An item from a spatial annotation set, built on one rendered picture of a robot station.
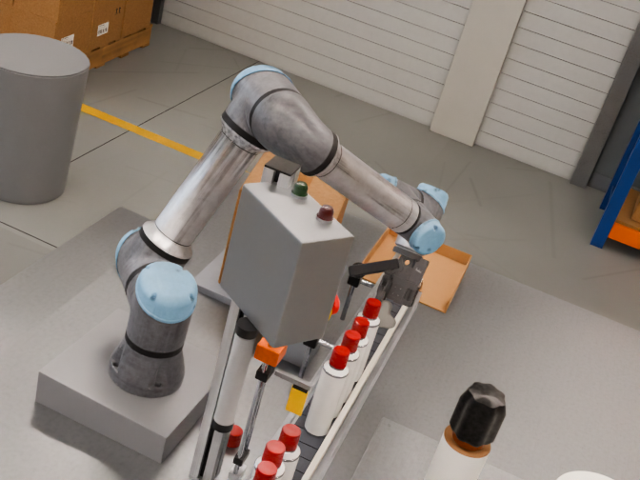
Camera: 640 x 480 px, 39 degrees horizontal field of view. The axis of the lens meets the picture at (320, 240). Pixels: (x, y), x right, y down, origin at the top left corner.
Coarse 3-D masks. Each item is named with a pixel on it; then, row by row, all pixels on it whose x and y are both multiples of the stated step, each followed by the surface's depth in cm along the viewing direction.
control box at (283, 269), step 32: (256, 192) 135; (288, 192) 137; (256, 224) 134; (288, 224) 129; (320, 224) 131; (256, 256) 135; (288, 256) 129; (320, 256) 129; (224, 288) 144; (256, 288) 136; (288, 288) 130; (320, 288) 133; (256, 320) 137; (288, 320) 133; (320, 320) 137
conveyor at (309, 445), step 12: (396, 312) 227; (384, 336) 217; (372, 348) 212; (312, 396) 192; (300, 420) 184; (300, 444) 178; (312, 444) 179; (300, 456) 175; (312, 456) 176; (300, 468) 173
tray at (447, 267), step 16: (384, 240) 268; (368, 256) 251; (384, 256) 260; (432, 256) 267; (448, 256) 268; (464, 256) 267; (432, 272) 259; (448, 272) 261; (464, 272) 258; (432, 288) 251; (448, 288) 254; (432, 304) 244; (448, 304) 241
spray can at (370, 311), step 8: (368, 304) 190; (376, 304) 190; (360, 312) 193; (368, 312) 190; (376, 312) 190; (376, 320) 192; (376, 328) 192; (368, 336) 192; (368, 344) 193; (368, 352) 195; (360, 368) 197; (360, 376) 199
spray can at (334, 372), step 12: (336, 348) 173; (336, 360) 172; (324, 372) 174; (336, 372) 173; (348, 372) 175; (324, 384) 175; (336, 384) 174; (324, 396) 176; (336, 396) 176; (312, 408) 179; (324, 408) 177; (336, 408) 179; (312, 420) 179; (324, 420) 179; (312, 432) 180; (324, 432) 181
